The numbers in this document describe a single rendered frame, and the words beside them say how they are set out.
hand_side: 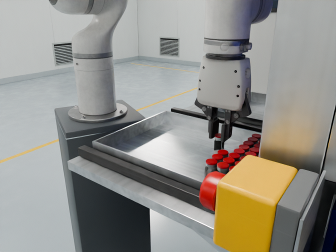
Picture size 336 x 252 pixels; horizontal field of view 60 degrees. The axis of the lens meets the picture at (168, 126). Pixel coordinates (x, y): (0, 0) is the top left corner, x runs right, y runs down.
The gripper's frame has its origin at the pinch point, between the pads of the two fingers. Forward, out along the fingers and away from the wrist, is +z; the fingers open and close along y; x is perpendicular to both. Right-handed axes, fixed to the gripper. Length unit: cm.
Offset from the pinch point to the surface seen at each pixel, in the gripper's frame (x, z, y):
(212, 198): 30.1, -5.9, -14.3
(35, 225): -12, 94, 120
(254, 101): -43.4, 5.7, 8.8
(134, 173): 18.3, 4.7, 7.7
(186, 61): -531, 85, 354
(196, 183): 16.4, 3.2, -4.3
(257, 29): -78, -16, 23
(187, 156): 4.7, 5.9, 4.9
